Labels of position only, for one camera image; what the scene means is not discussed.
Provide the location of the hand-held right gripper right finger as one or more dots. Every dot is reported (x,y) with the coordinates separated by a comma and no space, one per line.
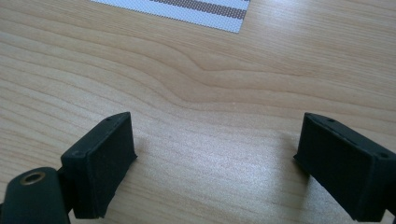
(342,168)

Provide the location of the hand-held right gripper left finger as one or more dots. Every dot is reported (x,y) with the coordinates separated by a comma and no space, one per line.
(99,165)

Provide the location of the white brown striped woven mat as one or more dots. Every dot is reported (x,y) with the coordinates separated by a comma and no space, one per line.
(199,11)

